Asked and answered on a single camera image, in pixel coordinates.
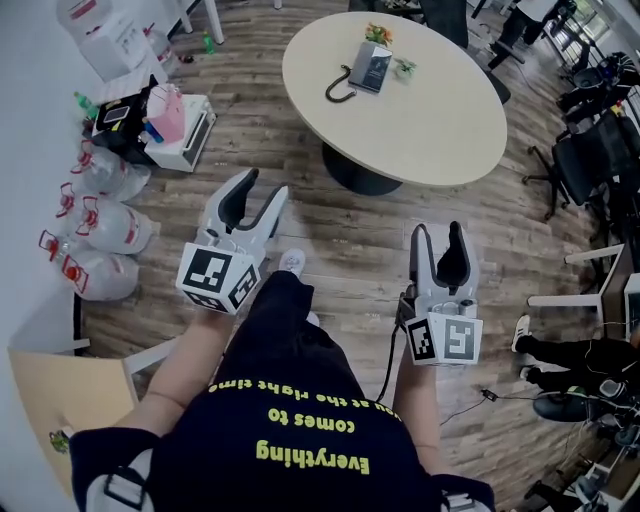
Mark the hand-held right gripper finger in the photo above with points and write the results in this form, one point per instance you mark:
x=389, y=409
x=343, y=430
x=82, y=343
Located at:
x=422, y=265
x=467, y=280

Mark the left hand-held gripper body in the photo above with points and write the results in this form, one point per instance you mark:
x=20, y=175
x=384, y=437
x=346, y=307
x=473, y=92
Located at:
x=220, y=272

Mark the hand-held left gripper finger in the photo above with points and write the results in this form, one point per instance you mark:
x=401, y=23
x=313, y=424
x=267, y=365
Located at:
x=220, y=205
x=270, y=220

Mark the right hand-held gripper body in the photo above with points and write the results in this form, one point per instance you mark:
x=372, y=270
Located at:
x=450, y=335

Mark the person's left forearm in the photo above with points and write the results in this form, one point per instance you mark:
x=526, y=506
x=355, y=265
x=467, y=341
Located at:
x=190, y=360

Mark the person's right forearm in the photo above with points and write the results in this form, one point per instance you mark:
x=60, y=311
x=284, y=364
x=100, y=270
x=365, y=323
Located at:
x=415, y=405

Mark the person's white shoe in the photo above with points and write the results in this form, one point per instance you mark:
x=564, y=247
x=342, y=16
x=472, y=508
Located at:
x=521, y=332
x=293, y=261

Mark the white microwave oven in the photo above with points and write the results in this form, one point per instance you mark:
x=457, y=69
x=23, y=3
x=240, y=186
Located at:
x=185, y=135

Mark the person's dark trousers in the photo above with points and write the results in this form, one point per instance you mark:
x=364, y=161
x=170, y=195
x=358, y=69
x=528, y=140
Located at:
x=285, y=330

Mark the pink paper bag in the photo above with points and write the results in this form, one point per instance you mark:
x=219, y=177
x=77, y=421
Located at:
x=167, y=117

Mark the black storage box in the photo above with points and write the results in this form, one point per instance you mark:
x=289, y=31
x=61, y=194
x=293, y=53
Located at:
x=122, y=135

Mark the round beige table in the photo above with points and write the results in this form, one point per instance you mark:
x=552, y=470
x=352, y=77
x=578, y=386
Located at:
x=425, y=130

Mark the small device with screen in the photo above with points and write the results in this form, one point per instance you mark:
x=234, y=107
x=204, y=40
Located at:
x=114, y=115

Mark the green plastic bottle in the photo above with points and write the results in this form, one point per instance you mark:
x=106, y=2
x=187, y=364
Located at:
x=86, y=104
x=208, y=43

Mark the dark printed t-shirt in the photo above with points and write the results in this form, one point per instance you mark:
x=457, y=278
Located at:
x=280, y=450

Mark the small green pot plant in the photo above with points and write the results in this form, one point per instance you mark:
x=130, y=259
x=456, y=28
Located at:
x=405, y=67

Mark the white water dispenser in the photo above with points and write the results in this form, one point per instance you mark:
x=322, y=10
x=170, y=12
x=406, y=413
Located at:
x=107, y=40

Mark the orange flower pot plant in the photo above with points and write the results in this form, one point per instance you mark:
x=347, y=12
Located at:
x=377, y=34

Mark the white metal desk frame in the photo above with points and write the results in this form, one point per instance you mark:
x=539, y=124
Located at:
x=575, y=299

